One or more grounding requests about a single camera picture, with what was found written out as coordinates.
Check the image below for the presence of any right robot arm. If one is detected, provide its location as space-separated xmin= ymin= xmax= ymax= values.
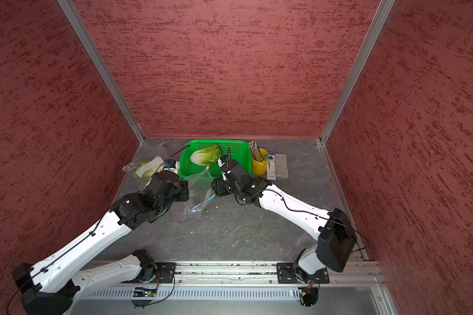
xmin=212 ymin=156 xmax=357 ymax=284

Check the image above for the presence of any clear zipper bag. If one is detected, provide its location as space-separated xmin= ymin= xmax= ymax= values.
xmin=122 ymin=143 xmax=168 ymax=184
xmin=184 ymin=168 xmax=215 ymax=215

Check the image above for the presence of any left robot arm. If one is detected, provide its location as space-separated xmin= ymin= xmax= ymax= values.
xmin=13 ymin=171 xmax=189 ymax=314

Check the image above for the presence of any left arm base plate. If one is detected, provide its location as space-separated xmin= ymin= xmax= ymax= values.
xmin=126 ymin=262 xmax=177 ymax=285

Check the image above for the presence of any chinese cabbage back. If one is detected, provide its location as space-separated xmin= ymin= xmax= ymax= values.
xmin=190 ymin=144 xmax=222 ymax=166

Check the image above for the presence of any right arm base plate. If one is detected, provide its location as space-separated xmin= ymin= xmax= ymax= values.
xmin=276 ymin=262 xmax=330 ymax=285

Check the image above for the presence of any yellow pencil cup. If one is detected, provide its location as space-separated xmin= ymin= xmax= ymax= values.
xmin=251 ymin=148 xmax=269 ymax=175

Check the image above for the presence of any green plastic basket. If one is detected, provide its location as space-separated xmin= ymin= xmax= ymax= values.
xmin=178 ymin=139 xmax=251 ymax=178

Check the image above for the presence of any white blue small box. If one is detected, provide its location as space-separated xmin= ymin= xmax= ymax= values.
xmin=266 ymin=152 xmax=277 ymax=181

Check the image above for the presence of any chinese cabbage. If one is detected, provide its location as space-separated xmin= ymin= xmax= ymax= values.
xmin=190 ymin=144 xmax=222 ymax=166
xmin=132 ymin=157 xmax=164 ymax=180

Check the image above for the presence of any aluminium front rail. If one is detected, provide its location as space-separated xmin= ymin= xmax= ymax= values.
xmin=72 ymin=260 xmax=386 ymax=291

